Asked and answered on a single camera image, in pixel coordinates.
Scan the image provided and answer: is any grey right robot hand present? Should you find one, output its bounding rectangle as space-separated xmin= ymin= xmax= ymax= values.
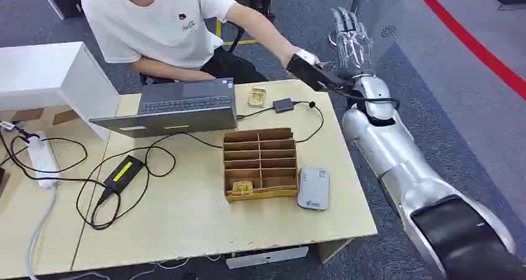
xmin=328 ymin=6 xmax=374 ymax=71

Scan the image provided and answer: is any person's left hand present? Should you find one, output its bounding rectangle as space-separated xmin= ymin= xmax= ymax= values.
xmin=283 ymin=47 xmax=322 ymax=71

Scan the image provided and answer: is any small dark hub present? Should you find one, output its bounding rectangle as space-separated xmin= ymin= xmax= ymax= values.
xmin=272 ymin=97 xmax=295 ymax=114

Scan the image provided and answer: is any gold card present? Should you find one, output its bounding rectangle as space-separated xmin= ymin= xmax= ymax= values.
xmin=231 ymin=181 xmax=255 ymax=197
xmin=247 ymin=86 xmax=267 ymax=108

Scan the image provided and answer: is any yellow floor tape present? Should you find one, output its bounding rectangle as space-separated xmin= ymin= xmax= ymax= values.
xmin=215 ymin=18 xmax=260 ymax=47

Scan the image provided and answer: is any black chair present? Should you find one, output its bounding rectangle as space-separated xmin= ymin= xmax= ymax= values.
xmin=213 ymin=0 xmax=276 ymax=53

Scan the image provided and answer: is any wooden card box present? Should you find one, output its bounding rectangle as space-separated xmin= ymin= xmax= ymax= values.
xmin=222 ymin=127 xmax=300 ymax=203

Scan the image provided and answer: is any red floor tape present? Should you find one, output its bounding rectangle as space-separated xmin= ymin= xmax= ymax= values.
xmin=408 ymin=0 xmax=526 ymax=101

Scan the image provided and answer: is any white card reader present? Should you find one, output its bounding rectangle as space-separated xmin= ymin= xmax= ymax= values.
xmin=296 ymin=166 xmax=331 ymax=212

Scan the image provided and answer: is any grey laptop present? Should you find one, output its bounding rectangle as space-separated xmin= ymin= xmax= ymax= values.
xmin=89 ymin=78 xmax=239 ymax=139

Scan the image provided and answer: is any person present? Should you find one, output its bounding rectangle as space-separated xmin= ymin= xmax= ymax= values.
xmin=81 ymin=0 xmax=321 ymax=86

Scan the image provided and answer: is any white bar under desk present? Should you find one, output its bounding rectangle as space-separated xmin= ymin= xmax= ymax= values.
xmin=225 ymin=246 xmax=310 ymax=270

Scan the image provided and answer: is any black power adapter yellow label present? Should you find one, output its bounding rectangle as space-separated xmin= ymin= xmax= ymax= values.
xmin=102 ymin=155 xmax=145 ymax=195

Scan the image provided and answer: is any brown cardboard piece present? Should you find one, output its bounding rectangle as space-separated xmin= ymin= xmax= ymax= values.
xmin=9 ymin=107 xmax=45 ymax=123
xmin=52 ymin=109 xmax=81 ymax=126

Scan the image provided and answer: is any white box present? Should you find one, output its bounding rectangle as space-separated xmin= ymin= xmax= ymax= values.
xmin=0 ymin=41 xmax=120 ymax=142

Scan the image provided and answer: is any white power strip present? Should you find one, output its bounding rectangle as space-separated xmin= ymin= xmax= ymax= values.
xmin=25 ymin=130 xmax=63 ymax=190

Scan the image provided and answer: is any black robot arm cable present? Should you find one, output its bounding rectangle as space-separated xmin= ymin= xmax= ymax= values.
xmin=326 ymin=85 xmax=401 ymax=111

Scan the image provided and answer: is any black hub cable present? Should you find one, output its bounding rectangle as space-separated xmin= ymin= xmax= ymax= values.
xmin=236 ymin=100 xmax=326 ymax=144

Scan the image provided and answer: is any black adapter cable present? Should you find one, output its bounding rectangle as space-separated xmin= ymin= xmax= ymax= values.
xmin=75 ymin=132 xmax=223 ymax=232

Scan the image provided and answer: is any black thin cable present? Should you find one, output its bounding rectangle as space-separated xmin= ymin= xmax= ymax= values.
xmin=0 ymin=130 xmax=109 ymax=189

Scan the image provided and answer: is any white power strip cable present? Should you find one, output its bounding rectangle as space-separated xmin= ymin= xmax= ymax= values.
xmin=25 ymin=183 xmax=60 ymax=280

